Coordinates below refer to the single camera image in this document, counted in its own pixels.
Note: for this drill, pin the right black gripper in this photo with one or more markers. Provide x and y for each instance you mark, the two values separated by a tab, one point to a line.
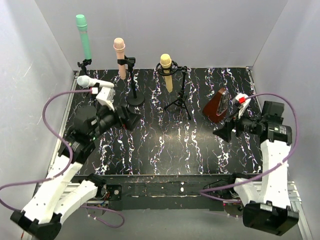
233	126

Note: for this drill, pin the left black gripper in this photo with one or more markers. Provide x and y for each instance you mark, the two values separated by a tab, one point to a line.
124	116

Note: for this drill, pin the black round base stand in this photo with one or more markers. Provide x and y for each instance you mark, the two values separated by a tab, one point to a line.
136	99

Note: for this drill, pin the white microphone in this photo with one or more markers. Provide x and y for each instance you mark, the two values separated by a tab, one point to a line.
86	82

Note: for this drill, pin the yellow microphone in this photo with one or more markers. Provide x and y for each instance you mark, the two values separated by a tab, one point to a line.
166	63

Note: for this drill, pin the black tripod clip stand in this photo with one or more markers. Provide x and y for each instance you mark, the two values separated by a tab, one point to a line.
83	66

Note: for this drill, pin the pink microphone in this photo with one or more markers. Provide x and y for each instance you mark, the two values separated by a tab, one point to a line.
119	47

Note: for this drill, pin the green microphone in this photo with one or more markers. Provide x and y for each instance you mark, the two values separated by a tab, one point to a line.
82	27

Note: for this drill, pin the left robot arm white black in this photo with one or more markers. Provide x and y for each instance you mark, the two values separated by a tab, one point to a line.
46	212

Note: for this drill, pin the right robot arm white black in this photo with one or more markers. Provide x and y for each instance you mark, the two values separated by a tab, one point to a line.
268	209

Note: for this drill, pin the brown wooden metronome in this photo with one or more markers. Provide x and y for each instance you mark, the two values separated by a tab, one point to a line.
216	109

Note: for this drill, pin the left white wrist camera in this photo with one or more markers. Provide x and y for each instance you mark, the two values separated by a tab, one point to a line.
105	97

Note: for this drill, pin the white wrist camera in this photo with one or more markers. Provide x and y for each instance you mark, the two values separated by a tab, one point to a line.
105	97
241	101

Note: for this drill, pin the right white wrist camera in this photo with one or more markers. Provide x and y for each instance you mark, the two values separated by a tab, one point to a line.
241	101

